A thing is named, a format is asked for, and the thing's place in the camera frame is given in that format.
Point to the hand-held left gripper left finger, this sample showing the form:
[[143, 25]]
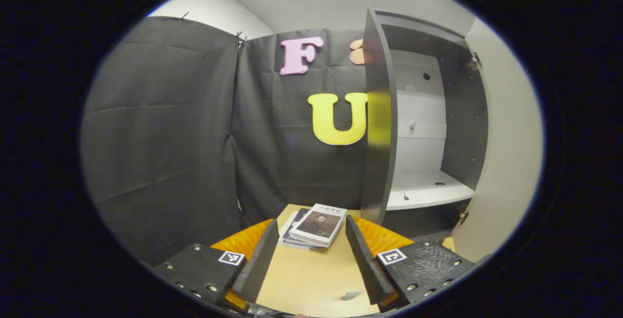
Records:
[[260, 264]]

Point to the metal door hinge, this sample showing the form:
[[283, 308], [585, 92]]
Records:
[[463, 217], [474, 61]]

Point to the dark grey cabinet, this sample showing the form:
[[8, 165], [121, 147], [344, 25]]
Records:
[[379, 113]]

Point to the white portrait book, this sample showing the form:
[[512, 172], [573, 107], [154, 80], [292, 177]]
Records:
[[319, 224]]

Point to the white cabinet shelf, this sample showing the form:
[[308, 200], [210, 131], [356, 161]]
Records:
[[428, 194]]

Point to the blue book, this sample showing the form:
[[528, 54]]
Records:
[[288, 237]]

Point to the black backdrop cloth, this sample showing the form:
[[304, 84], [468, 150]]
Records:
[[160, 138]]

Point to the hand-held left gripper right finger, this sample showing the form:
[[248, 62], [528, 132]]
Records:
[[367, 264]]

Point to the beige cabinet door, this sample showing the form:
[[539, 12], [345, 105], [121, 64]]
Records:
[[511, 138]]

